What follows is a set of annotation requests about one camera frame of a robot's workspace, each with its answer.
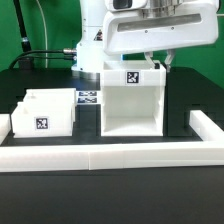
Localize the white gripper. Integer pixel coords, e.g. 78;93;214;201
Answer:
103;0;219;71

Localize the white drawer cabinet frame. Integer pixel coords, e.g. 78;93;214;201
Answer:
100;60;166;136

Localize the white front drawer box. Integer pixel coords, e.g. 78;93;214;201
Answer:
11;102;75;138

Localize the white drawer box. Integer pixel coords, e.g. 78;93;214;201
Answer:
23;88;76;105
11;102;75;138

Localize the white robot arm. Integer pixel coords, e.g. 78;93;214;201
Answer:
72;0;220;73

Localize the white rear drawer box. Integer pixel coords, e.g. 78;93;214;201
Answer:
23;88;76;105

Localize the white fiducial marker sheet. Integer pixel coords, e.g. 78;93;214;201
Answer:
77;91;100;105

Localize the black pole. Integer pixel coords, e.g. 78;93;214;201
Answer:
13;0;31;52

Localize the white U-shaped border fence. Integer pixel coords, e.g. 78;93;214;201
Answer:
0;110;224;172

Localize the black cable with connector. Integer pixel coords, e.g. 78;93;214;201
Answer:
8;48;78;70

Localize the white thin cable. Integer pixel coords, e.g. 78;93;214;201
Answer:
35;0;49;50

